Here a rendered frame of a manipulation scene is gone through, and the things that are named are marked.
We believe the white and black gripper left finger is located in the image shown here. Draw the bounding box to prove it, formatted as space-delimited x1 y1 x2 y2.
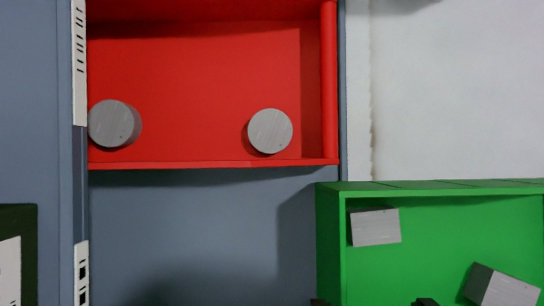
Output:
310 298 331 306

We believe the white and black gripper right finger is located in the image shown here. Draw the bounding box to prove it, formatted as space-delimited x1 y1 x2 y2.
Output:
411 298 440 306

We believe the green bin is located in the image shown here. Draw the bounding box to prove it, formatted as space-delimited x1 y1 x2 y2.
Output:
315 178 544 306

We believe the red open bin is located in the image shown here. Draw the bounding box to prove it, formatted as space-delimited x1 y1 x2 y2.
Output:
85 0 339 170

